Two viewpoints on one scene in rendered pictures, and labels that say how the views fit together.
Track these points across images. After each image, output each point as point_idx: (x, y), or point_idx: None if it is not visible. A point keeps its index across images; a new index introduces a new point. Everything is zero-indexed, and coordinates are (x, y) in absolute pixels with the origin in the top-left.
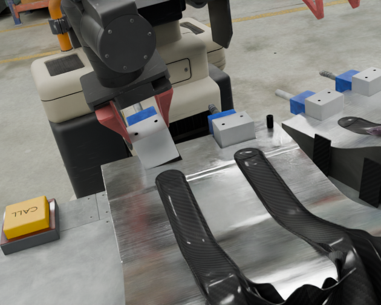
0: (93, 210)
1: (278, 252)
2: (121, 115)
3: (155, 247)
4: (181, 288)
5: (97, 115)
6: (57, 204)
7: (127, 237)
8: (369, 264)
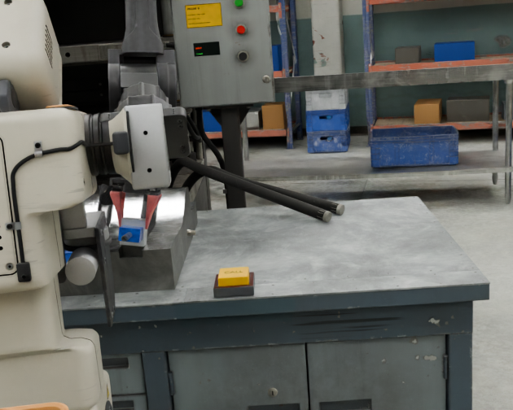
0: (189, 293)
1: (126, 202)
2: (108, 401)
3: (164, 226)
4: (164, 198)
5: (160, 194)
6: (214, 299)
7: (174, 228)
8: (103, 202)
